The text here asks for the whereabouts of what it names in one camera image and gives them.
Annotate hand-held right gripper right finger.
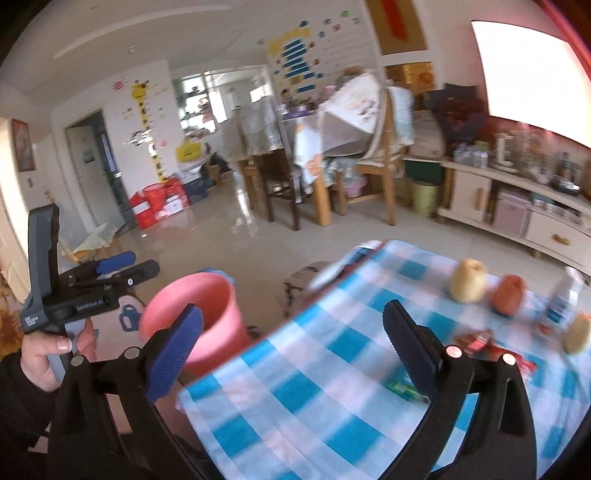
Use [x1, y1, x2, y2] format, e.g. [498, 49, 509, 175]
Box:
[379, 299, 539, 480]

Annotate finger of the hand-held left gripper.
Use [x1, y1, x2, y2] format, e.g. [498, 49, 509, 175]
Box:
[69, 250, 138, 282]
[76, 259, 161, 296]

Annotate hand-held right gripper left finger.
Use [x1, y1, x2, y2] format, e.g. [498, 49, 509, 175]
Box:
[46, 302, 218, 480]

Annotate pink plastic cup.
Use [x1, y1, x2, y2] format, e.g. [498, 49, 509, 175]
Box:
[139, 272, 252, 379]

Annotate person's left forearm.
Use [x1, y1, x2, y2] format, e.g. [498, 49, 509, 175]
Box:
[0, 351, 61, 480]

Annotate person's left hand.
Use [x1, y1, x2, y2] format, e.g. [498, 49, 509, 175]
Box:
[21, 318, 99, 393]

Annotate green wrapper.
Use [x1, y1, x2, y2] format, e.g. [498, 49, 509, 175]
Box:
[387, 378, 432, 403]

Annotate small blue plastic toy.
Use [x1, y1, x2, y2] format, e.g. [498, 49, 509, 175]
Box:
[117, 302, 141, 330]

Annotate red snack bag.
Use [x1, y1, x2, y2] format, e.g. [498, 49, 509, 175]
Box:
[455, 329, 536, 374]

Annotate red plastic crates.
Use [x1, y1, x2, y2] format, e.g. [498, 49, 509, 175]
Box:
[129, 178, 190, 230]

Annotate blue white checkered tablecloth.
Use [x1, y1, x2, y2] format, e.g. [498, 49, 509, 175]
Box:
[178, 239, 591, 480]

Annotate large yellow pear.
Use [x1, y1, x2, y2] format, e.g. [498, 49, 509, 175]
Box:
[450, 258, 488, 304]

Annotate red apple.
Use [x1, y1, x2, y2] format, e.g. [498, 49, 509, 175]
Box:
[491, 274, 528, 316]

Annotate giraffe height chart sticker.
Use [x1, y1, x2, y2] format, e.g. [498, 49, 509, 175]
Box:
[130, 79, 169, 185]

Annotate green waste bin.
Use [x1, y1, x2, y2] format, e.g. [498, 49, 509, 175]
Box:
[411, 181, 441, 217]

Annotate dark wooden chair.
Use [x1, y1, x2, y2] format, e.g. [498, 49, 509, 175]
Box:
[252, 148, 305, 232]

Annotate white yogurt bottle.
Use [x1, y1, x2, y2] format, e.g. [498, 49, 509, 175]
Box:
[547, 267, 585, 326]

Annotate white television cabinet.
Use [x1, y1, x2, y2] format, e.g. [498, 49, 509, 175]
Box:
[436, 157, 591, 273]

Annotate pink storage box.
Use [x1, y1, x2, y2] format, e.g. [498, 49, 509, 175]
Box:
[492, 191, 532, 238]

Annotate small yellow pear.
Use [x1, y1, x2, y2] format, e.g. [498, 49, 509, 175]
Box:
[562, 313, 591, 355]

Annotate dining table with cloth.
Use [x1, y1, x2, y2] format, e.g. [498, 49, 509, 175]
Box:
[231, 99, 333, 227]

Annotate wooden chair with cloth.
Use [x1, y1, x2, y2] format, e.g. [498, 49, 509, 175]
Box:
[355, 83, 416, 227]

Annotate clear electric kettle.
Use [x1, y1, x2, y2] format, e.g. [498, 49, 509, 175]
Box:
[492, 133, 515, 168]

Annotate dark wrapped flower bouquet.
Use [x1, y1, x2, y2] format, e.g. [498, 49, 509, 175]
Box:
[425, 83, 490, 139]

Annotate bright rectangular screen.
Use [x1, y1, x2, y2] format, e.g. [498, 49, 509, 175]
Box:
[471, 21, 591, 148]

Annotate framed wall picture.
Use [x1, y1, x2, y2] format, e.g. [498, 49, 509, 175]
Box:
[11, 119, 37, 171]

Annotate wall poster with blue strips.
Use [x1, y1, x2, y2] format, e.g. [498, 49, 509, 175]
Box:
[268, 16, 365, 97]

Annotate red gold wall hanging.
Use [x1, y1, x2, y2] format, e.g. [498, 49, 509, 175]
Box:
[365, 0, 428, 56]

